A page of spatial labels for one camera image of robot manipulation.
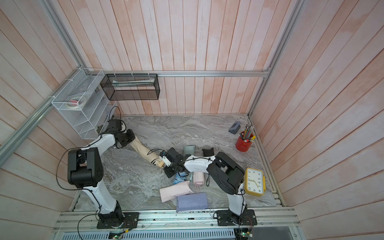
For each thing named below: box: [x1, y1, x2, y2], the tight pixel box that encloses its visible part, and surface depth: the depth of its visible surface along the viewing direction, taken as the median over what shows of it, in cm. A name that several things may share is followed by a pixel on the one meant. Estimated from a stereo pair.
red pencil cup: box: [235, 123, 257, 152], surface depth 95 cm
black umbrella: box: [202, 147, 215, 157], surface depth 100 cm
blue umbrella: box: [173, 172, 187, 185], surface depth 84 cm
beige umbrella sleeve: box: [129, 137, 164, 168], surface depth 94 cm
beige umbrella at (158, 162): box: [151, 157, 165, 169], surface depth 92 cm
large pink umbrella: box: [159, 180, 194, 203], surface depth 82 cm
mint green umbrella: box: [183, 145, 196, 155], surface depth 100 cm
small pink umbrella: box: [193, 171, 205, 188], surface depth 86 cm
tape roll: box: [66, 96, 87, 109], surface depth 75 cm
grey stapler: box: [228, 121, 241, 135], surface depth 112 cm
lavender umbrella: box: [176, 192, 208, 212], surface depth 78 cm
